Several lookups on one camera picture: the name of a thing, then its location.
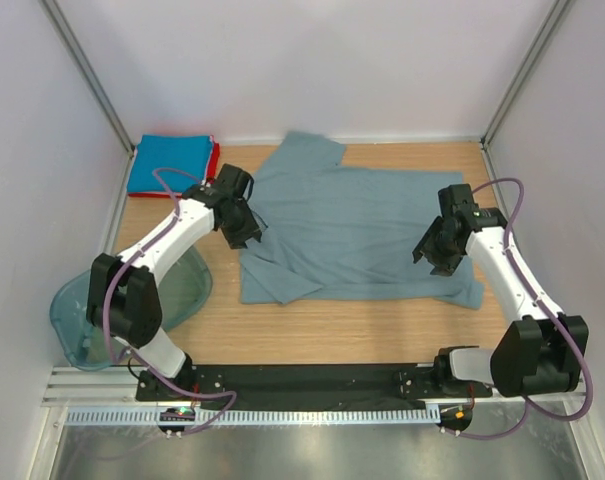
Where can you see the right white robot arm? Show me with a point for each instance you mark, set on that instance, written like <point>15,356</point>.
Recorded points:
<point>542,350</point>

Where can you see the aluminium frame post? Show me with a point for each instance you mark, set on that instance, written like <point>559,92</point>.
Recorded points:
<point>541,40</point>
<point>69,40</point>

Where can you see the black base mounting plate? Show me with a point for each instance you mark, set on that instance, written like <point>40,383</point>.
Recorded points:
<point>333,387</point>

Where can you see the left aluminium frame post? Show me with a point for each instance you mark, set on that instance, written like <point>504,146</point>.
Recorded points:
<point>69,40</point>

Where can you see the aluminium extrusion rail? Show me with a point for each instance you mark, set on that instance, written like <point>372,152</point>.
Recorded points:
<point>116,384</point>

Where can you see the slotted grey cable duct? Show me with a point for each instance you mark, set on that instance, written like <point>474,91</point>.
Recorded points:
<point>182,417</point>

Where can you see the folded red t shirt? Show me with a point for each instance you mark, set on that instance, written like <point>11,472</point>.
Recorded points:
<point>213,157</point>

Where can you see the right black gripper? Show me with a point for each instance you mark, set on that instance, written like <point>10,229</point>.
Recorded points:
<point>444,264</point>

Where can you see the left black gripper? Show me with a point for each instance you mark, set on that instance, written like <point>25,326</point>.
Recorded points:
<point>238,239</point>

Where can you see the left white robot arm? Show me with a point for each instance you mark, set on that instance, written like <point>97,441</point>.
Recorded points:
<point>123,295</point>

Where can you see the grey-blue t shirt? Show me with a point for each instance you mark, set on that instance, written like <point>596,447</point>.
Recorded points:
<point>337,232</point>

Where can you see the right aluminium frame post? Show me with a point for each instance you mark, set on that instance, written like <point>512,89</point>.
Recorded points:
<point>541,40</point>

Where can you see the translucent teal plastic basket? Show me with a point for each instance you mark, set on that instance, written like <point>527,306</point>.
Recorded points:
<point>183,292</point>

